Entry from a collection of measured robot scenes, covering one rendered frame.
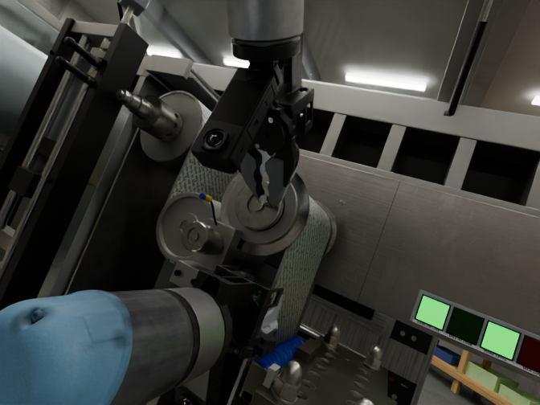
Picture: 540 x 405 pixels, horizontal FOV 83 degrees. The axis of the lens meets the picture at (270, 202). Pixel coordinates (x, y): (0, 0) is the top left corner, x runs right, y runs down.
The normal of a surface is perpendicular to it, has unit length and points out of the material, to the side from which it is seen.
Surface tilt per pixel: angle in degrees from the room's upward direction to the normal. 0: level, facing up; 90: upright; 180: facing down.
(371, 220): 90
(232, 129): 77
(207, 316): 44
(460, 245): 90
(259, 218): 90
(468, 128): 90
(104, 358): 56
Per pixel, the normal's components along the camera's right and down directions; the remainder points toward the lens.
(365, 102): -0.36, -0.22
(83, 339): 0.78, -0.59
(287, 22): 0.52, 0.54
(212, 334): 0.93, -0.18
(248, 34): -0.41, 0.61
